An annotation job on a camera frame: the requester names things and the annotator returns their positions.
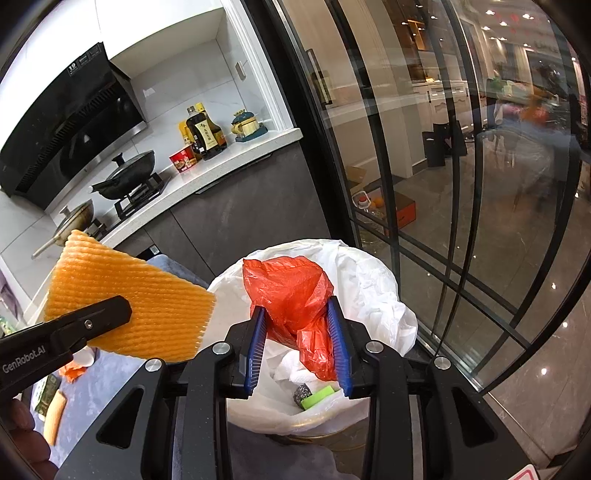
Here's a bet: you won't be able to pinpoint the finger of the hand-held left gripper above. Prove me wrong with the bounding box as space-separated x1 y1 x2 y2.
43 295 134 357

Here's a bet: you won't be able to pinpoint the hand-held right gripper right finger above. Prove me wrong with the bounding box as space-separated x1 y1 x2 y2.
324 295 548 480

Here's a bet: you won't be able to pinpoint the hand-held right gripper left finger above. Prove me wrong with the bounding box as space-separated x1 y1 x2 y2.
58 305 269 480

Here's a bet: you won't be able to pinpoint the steel wool scrubber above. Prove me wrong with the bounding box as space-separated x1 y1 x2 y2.
291 382 315 408

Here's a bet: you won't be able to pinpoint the red plastic bag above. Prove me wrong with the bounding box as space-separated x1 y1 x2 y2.
242 256 342 381

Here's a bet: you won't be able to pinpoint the white lined trash bin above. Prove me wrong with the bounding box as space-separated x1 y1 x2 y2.
206 237 419 437

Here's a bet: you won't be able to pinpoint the person's left hand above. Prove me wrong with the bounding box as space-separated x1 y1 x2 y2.
0 397 58 480

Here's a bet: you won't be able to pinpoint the blue-grey velvet table cloth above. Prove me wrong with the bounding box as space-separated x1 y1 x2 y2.
28 255 342 480

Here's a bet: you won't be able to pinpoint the beige frying pan with lid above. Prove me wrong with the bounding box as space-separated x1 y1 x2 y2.
32 198 95 259

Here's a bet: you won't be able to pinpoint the black gas stove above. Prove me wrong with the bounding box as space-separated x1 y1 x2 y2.
81 173 169 232

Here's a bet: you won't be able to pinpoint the dark grey base cabinets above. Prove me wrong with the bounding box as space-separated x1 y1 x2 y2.
134 138 352 287

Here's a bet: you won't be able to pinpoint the black wok with lid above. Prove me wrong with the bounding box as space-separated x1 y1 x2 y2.
90 150 158 200

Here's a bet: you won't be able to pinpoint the orange cardboard box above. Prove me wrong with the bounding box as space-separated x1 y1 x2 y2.
369 189 419 232

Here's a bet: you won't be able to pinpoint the brown cardboard box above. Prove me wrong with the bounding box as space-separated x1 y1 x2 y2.
344 165 370 195

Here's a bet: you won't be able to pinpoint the red instant noodle cup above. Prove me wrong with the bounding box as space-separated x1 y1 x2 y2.
169 144 197 173

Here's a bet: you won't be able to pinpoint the black range hood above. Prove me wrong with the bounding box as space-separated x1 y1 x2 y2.
0 41 148 210

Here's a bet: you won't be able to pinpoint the white kitchen countertop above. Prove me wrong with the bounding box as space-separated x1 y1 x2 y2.
92 127 303 250

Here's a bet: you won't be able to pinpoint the dark soy sauce bottle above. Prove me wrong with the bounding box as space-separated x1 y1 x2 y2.
185 106 228 161

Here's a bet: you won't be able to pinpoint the black chair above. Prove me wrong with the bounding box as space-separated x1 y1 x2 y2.
422 121 469 168

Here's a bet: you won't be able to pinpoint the spice jar set on tray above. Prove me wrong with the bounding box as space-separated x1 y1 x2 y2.
231 110 269 143

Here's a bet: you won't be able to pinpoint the black-framed glass sliding door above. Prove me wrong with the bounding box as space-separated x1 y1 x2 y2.
245 0 591 416

